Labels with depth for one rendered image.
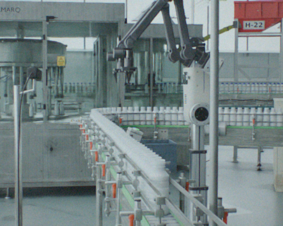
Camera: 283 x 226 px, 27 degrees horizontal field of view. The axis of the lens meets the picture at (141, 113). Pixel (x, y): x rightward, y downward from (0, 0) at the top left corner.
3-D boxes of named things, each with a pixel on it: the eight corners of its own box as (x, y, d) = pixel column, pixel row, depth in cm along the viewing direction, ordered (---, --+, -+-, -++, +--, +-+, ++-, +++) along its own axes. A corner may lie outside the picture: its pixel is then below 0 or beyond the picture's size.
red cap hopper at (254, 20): (231, 162, 1043) (232, 0, 1028) (232, 157, 1114) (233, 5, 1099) (285, 163, 1027) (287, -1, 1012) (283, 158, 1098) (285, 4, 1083)
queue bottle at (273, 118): (277, 126, 541) (277, 108, 540) (270, 126, 540) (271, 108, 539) (275, 125, 547) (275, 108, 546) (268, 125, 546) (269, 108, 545)
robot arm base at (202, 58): (209, 52, 389) (200, 68, 389) (198, 46, 388) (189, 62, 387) (212, 52, 380) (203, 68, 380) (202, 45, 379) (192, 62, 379)
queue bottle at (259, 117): (261, 125, 549) (261, 107, 548) (263, 125, 543) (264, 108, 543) (255, 125, 548) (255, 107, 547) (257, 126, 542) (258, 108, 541)
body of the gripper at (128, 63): (137, 69, 374) (137, 58, 374) (120, 69, 373) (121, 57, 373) (136, 70, 381) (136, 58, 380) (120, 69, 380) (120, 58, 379)
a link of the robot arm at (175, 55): (170, -3, 421) (167, 0, 431) (151, 1, 419) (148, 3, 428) (181, 60, 423) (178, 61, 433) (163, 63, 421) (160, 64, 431)
